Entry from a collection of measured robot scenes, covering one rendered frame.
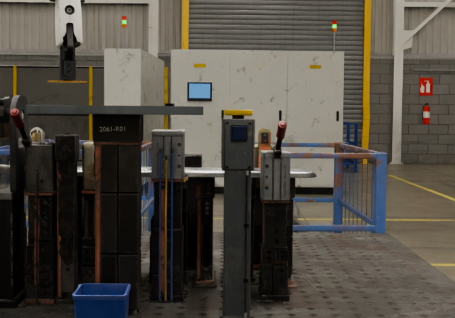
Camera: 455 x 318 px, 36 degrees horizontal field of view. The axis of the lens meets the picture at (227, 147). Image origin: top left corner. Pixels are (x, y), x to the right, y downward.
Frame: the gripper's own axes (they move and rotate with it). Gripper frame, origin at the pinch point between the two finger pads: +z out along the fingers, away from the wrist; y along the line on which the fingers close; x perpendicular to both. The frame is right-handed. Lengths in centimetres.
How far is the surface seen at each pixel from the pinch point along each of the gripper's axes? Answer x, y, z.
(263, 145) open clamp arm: -58, 30, 18
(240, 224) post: -35, -15, 33
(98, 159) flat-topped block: -5.7, -6.1, 19.0
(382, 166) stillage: -178, 160, 37
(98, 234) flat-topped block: -5.7, -6.2, 35.1
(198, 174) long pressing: -34.1, 14.0, 24.7
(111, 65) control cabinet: -148, 807, -51
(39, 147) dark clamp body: 5.2, 10.5, 17.4
